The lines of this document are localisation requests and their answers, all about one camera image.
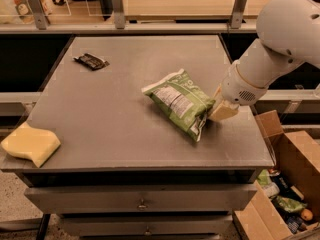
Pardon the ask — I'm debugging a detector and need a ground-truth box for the dark rxbar chocolate wrapper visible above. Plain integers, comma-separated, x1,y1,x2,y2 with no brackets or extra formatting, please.
74,53,109,71

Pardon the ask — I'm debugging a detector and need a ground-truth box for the green snack bag in box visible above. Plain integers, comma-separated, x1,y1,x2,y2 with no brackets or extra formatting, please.
272,196,307,213

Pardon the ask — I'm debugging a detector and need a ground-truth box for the grey drawer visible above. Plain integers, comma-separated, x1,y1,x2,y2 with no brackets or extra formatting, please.
25,184,256,214
62,215,232,236

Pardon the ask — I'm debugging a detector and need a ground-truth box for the orange fruit in box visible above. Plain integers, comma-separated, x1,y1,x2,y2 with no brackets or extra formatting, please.
300,209,313,221

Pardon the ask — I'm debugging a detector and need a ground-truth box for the metal bracket post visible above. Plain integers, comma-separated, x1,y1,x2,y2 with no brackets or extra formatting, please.
112,0,126,29
28,0,49,30
229,0,247,29

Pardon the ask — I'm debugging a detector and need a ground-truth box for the middle metal bracket post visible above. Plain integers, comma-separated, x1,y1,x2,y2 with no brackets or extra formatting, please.
112,0,126,29

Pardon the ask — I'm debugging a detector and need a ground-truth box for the green jalapeno chip bag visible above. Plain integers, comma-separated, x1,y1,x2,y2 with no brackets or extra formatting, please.
141,69,215,142

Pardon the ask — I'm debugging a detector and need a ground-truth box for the upper grey drawer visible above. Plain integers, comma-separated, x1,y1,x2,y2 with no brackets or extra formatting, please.
25,184,256,214

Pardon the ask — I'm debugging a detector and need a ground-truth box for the left metal bracket post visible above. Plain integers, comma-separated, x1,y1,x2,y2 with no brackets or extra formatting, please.
28,0,49,30

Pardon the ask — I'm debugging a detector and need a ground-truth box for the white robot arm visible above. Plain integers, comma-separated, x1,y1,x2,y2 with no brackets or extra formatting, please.
208,0,320,122

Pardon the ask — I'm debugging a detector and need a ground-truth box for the cardboard box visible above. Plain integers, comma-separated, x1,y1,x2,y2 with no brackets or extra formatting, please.
234,111,320,240

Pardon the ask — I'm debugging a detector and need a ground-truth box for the orange white package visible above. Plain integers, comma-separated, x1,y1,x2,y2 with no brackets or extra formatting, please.
0,0,34,24

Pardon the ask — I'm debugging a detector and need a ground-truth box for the lower grey drawer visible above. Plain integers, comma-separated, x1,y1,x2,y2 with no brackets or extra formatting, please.
62,215,232,236

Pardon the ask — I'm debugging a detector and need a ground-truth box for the yellow wavy sponge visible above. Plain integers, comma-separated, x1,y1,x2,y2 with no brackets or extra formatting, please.
1,122,61,168

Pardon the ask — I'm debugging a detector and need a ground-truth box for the right metal bracket post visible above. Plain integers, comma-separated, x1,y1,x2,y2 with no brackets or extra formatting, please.
229,0,247,29

